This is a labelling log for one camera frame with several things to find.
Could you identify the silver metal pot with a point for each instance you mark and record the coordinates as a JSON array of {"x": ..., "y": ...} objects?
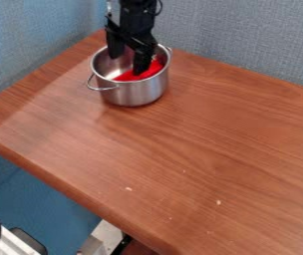
[{"x": 128, "y": 93}]

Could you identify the white table leg bracket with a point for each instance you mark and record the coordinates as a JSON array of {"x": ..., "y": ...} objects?
[{"x": 103, "y": 240}]

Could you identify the black box on floor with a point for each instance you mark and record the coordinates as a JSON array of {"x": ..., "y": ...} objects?
[{"x": 24, "y": 236}]

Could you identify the red object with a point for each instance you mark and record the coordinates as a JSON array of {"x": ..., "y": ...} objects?
[{"x": 128, "y": 76}]

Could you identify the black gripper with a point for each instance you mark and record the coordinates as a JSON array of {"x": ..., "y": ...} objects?
[{"x": 133, "y": 32}]

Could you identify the white ribbed radiator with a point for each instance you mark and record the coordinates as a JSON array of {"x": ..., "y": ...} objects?
[{"x": 12, "y": 245}]

